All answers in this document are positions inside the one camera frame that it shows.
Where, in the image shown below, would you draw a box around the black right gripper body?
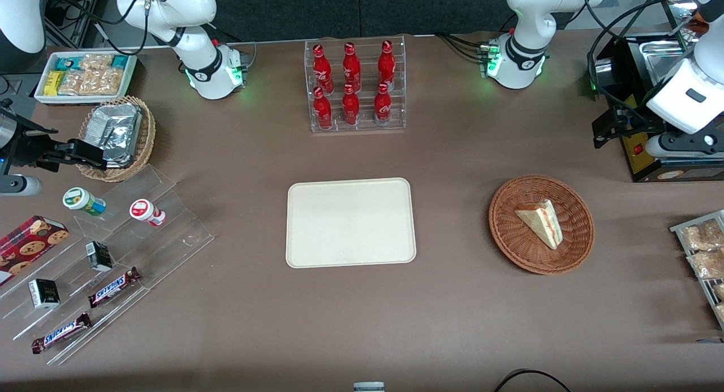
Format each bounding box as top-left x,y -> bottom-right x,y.
0,113 -> 61,174

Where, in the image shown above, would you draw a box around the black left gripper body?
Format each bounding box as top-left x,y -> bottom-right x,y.
614,107 -> 660,150

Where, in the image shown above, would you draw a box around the triangle sandwich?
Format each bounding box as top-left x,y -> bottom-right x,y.
514,199 -> 564,251

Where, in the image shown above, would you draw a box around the light wicker basket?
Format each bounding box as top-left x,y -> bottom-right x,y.
75,96 -> 157,183

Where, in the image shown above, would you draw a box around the grey tray of snack bags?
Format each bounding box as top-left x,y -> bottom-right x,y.
670,209 -> 724,331

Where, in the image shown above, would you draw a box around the brown wicker basket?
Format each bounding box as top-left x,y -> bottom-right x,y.
489,174 -> 596,275

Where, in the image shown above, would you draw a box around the cream rectangular tray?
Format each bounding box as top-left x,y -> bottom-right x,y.
286,178 -> 417,269

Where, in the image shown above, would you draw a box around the silver foil packet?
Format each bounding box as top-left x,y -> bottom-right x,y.
83,103 -> 143,169

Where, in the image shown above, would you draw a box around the green lid white cup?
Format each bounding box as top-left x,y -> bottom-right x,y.
63,187 -> 107,217

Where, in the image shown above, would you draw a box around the black countertop appliance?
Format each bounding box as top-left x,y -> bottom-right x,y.
591,32 -> 724,183

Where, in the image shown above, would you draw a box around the white snack bin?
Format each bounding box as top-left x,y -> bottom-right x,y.
34,51 -> 138,106

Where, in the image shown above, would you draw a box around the clear cracker bag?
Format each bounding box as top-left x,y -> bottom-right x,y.
79,53 -> 115,72
58,68 -> 124,97

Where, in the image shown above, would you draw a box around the red lid white cup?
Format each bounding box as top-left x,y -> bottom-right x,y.
130,199 -> 166,228

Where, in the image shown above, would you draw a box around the small black carton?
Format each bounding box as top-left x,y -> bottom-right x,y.
85,240 -> 113,273
28,278 -> 61,309

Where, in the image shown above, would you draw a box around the red cookie box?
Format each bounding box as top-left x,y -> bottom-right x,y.
0,215 -> 70,286

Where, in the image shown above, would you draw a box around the clear acrylic stepped display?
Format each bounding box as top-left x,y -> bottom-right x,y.
0,165 -> 216,366

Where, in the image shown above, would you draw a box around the brown Snickers bar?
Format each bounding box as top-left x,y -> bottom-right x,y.
88,266 -> 141,308
31,312 -> 93,355

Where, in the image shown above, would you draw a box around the clear acrylic bottle rack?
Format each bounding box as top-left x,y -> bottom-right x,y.
304,36 -> 407,133

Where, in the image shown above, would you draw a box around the red cola bottle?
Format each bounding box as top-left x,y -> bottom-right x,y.
313,87 -> 334,130
342,84 -> 361,126
342,42 -> 362,93
373,82 -> 393,126
312,44 -> 335,94
377,40 -> 397,91

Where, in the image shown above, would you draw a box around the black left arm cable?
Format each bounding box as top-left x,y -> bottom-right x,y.
583,0 -> 702,122

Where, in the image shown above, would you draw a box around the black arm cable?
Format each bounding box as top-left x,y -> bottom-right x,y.
583,0 -> 702,122
48,0 -> 153,57

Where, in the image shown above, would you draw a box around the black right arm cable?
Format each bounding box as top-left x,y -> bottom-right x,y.
48,0 -> 153,57

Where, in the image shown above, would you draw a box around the black arm base cables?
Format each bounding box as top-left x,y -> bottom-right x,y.
434,32 -> 492,62

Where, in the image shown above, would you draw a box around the black table edge cable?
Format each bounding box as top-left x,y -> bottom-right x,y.
494,369 -> 573,392

